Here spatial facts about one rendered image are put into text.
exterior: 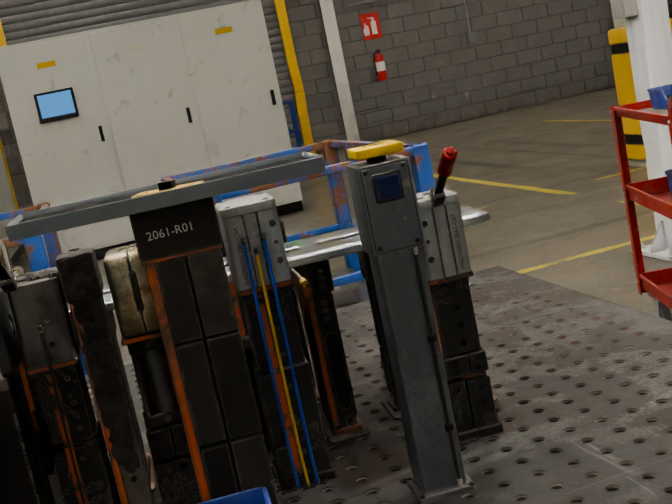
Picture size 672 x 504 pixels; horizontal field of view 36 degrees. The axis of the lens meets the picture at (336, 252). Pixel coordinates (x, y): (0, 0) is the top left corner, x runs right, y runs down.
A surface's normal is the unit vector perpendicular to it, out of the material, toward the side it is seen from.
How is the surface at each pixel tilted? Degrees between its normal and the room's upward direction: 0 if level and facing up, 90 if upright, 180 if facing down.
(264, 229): 90
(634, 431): 0
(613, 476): 0
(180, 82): 90
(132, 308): 90
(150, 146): 90
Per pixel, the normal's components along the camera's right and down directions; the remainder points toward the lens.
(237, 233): 0.18, 0.14
